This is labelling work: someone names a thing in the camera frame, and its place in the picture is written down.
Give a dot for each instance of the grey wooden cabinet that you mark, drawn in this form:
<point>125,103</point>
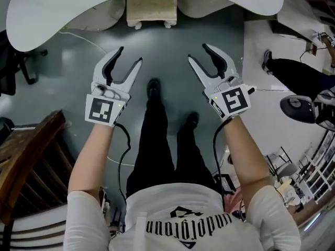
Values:
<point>301,22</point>

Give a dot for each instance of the person's left black shoe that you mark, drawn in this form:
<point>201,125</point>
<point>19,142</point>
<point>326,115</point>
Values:
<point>153,88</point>

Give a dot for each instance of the black trousers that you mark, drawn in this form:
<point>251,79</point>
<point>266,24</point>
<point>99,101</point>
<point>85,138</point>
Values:
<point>154,140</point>

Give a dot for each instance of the white round table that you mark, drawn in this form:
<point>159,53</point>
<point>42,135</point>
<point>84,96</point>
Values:
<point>52,9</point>

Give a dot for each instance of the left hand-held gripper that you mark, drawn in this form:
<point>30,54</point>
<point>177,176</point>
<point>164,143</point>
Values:
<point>100,110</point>

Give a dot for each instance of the person's right black shoe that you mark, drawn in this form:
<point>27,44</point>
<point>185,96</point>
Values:
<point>192,119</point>

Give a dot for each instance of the person's left forearm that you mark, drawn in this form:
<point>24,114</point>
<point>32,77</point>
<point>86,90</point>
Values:
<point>94,161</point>

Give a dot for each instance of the person's black shoe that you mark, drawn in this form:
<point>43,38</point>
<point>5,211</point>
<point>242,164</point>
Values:
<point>153,88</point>
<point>192,119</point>

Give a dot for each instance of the grey metal folding chair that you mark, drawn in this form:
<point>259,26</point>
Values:
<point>285,170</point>

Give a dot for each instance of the white shelf rack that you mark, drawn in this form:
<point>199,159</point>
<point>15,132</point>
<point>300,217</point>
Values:
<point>322,176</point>

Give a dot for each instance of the white printed t-shirt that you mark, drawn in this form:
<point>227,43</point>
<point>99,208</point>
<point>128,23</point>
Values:
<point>183,205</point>

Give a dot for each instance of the black office chair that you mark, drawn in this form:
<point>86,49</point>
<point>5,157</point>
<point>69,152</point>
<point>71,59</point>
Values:
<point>10,69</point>

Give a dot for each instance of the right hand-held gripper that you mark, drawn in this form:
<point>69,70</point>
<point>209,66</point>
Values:
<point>233,101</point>

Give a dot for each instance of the person's right forearm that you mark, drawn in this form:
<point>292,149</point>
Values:
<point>243,153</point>

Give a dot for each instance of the cream upholstered stool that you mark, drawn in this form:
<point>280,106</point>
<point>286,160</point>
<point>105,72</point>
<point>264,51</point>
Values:
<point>151,6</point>

